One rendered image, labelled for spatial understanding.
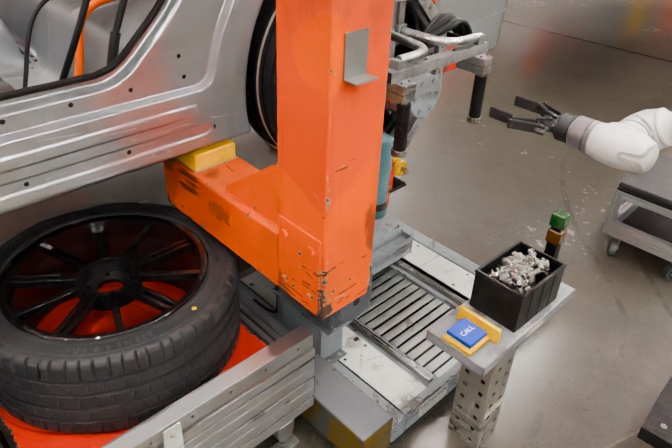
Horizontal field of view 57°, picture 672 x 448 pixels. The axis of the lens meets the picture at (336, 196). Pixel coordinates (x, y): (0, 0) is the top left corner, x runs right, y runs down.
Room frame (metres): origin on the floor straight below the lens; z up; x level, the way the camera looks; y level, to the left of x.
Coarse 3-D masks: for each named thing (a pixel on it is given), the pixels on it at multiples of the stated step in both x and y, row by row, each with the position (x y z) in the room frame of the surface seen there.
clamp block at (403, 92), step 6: (390, 84) 1.47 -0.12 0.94; (396, 84) 1.46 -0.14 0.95; (402, 84) 1.46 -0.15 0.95; (408, 84) 1.46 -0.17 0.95; (414, 84) 1.47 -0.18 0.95; (390, 90) 1.47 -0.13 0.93; (396, 90) 1.46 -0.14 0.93; (402, 90) 1.44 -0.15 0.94; (408, 90) 1.45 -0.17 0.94; (414, 90) 1.47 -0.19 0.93; (390, 96) 1.47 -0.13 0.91; (396, 96) 1.46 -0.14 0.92; (402, 96) 1.44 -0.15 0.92; (408, 96) 1.45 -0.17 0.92; (414, 96) 1.47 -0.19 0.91; (396, 102) 1.45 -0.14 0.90; (402, 102) 1.44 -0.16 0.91; (408, 102) 1.46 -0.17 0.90
